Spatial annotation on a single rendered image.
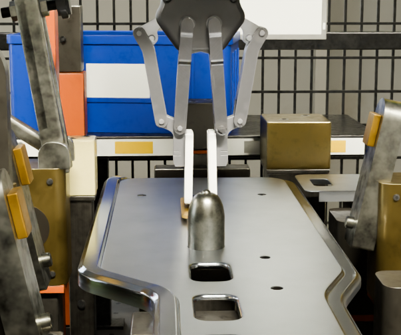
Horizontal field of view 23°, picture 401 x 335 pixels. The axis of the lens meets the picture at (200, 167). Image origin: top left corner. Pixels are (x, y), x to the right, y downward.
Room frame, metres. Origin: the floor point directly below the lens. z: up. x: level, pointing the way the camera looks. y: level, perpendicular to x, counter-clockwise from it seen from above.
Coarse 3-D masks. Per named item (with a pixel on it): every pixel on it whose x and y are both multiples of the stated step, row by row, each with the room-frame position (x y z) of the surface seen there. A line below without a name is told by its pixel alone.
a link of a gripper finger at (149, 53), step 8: (136, 32) 0.92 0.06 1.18; (144, 32) 0.92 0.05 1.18; (136, 40) 0.92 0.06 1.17; (144, 40) 0.92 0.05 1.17; (144, 48) 0.92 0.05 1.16; (152, 48) 0.92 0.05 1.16; (144, 56) 0.92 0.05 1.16; (152, 56) 0.92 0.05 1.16; (152, 64) 0.92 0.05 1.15; (152, 72) 0.92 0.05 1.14; (152, 80) 0.92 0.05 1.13; (160, 80) 0.93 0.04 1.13; (152, 88) 0.92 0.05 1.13; (160, 88) 0.92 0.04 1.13; (152, 96) 0.92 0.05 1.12; (160, 96) 0.92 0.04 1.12; (152, 104) 0.92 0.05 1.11; (160, 104) 0.92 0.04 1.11; (160, 112) 0.92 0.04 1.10; (160, 120) 0.92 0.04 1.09
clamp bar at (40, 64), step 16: (16, 0) 0.91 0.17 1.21; (32, 0) 0.91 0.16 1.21; (64, 0) 0.92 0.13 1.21; (16, 16) 0.92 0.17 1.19; (32, 16) 0.91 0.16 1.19; (64, 16) 0.92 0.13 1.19; (32, 32) 0.91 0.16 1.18; (48, 32) 0.95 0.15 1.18; (32, 48) 0.91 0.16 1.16; (48, 48) 0.94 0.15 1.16; (32, 64) 0.91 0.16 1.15; (48, 64) 0.91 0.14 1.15; (32, 80) 0.91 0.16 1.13; (48, 80) 0.91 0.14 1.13; (32, 96) 0.91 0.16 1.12; (48, 96) 0.91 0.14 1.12; (48, 112) 0.91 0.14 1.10; (48, 128) 0.91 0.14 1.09; (64, 128) 0.94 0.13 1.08
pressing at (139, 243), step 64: (128, 192) 1.04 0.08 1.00; (192, 192) 1.04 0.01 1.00; (256, 192) 1.04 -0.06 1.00; (128, 256) 0.78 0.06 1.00; (192, 256) 0.78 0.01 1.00; (256, 256) 0.78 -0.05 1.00; (320, 256) 0.78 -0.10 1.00; (192, 320) 0.62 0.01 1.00; (256, 320) 0.62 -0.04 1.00; (320, 320) 0.62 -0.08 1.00
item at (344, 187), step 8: (296, 176) 1.13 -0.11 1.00; (304, 176) 1.13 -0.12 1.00; (312, 176) 1.13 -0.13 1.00; (320, 176) 1.13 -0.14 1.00; (328, 176) 1.13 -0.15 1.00; (336, 176) 1.13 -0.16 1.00; (344, 176) 1.13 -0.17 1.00; (352, 176) 1.13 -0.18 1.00; (304, 184) 1.08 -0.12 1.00; (312, 184) 1.08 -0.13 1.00; (336, 184) 1.08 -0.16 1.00; (344, 184) 1.08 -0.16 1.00; (352, 184) 1.08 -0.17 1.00; (320, 192) 1.04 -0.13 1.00; (328, 192) 1.05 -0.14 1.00; (336, 192) 1.05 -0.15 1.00; (344, 192) 1.05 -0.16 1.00; (352, 192) 1.05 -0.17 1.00; (320, 200) 1.04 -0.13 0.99; (328, 200) 1.05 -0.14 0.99; (336, 200) 1.05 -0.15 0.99; (344, 200) 1.05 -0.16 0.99; (352, 200) 1.05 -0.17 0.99
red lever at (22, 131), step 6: (12, 120) 0.92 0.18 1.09; (18, 120) 0.93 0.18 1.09; (12, 126) 0.92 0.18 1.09; (18, 126) 0.92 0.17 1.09; (24, 126) 0.92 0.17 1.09; (30, 126) 0.93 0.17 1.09; (18, 132) 0.92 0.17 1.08; (24, 132) 0.92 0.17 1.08; (30, 132) 0.92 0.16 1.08; (36, 132) 0.92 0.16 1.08; (24, 138) 0.92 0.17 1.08; (30, 138) 0.92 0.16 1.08; (36, 138) 0.92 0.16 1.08; (30, 144) 0.92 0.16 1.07; (36, 144) 0.92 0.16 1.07
